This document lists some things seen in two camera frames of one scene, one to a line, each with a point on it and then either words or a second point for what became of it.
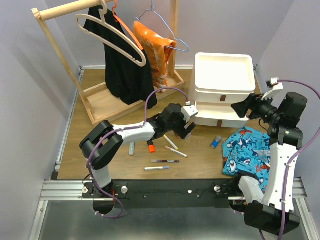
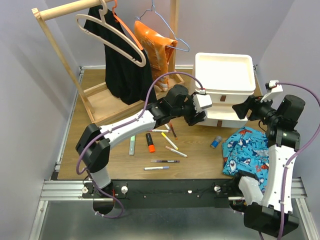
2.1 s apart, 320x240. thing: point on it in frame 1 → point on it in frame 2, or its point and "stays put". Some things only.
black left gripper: x=181 y=132 → x=199 y=118
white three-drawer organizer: x=221 y=80 stays put
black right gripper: x=253 y=102 stays put
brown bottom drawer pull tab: x=219 y=123 stays put
